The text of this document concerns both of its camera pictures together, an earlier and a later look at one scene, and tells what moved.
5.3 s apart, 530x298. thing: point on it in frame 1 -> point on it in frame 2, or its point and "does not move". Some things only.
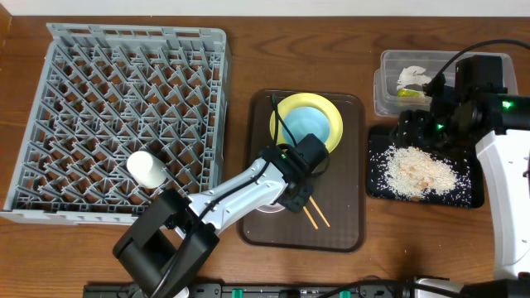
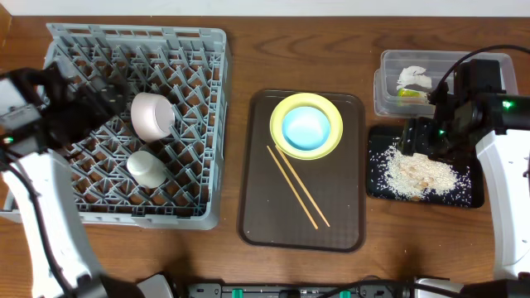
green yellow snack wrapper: x=407 y=93 does not move
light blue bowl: x=303 y=121 does not move
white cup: x=147 y=170 does not move
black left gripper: x=296 y=200 -> x=101 y=102
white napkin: x=412 y=75 does not move
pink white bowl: x=271 y=208 -> x=152 y=116
